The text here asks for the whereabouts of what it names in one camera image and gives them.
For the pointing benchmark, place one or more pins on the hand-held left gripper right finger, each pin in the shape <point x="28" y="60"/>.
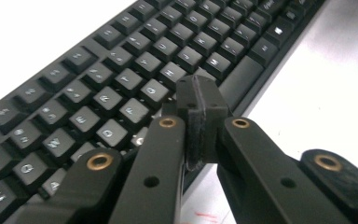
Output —
<point x="214" y="124"/>

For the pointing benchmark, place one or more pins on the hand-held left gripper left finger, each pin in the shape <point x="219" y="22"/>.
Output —
<point x="189" y="124"/>

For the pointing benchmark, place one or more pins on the black computer keyboard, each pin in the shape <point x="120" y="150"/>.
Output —
<point x="121" y="84"/>

